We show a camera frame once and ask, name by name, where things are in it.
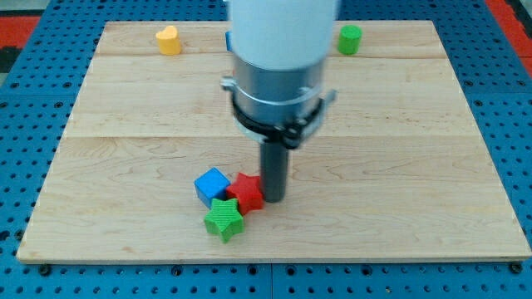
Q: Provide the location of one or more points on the red star block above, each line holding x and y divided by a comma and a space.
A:
247, 190

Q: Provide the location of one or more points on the blue cube block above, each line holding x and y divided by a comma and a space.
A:
211, 185

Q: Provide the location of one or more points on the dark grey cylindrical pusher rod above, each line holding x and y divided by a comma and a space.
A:
273, 171

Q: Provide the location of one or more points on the green cylinder block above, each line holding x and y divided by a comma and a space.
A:
349, 39

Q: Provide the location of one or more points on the green star block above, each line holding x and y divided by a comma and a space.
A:
224, 219

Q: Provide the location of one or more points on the yellow heart block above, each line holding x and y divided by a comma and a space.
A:
168, 41

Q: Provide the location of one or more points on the light wooden board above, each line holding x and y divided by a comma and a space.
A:
398, 172

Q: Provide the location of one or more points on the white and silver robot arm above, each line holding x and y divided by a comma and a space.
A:
279, 49

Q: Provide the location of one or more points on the blue block behind arm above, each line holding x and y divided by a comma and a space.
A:
228, 41

